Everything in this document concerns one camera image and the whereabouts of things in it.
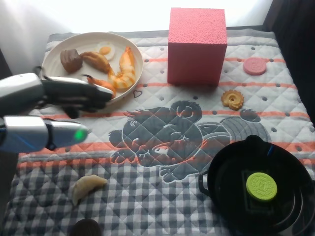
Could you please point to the brown toy chocolate piece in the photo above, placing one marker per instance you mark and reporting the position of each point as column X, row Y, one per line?
column 71, row 60

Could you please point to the yellow swirl butter cookie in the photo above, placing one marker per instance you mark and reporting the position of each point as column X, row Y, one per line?
column 232, row 99

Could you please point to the grey quilt with printed bear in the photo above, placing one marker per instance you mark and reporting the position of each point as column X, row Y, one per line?
column 160, row 201

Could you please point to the pale toy dumpling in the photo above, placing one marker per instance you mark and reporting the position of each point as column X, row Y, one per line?
column 88, row 188

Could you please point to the toy fried egg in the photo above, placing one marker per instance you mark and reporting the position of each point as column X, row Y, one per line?
column 107, row 50

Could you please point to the pink foam block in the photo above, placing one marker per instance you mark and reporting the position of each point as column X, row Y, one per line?
column 197, row 49

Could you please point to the green sandwich cookie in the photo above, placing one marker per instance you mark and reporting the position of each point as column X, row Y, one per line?
column 262, row 186

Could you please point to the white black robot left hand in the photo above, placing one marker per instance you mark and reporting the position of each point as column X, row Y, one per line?
column 22, row 93

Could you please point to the cream round plate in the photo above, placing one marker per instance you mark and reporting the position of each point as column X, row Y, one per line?
column 73, row 41

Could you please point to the brown sandwich cookie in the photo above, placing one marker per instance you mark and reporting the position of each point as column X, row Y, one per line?
column 86, row 228

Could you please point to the pink round cookie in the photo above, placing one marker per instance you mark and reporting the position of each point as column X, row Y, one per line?
column 254, row 66

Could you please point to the orange-brown toy pastry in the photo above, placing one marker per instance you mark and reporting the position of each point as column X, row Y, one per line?
column 96, row 60

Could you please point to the black frying pan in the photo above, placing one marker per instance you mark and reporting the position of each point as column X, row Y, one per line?
column 229, row 186

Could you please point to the orange toy shrimp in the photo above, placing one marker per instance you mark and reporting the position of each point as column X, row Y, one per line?
column 126, row 64

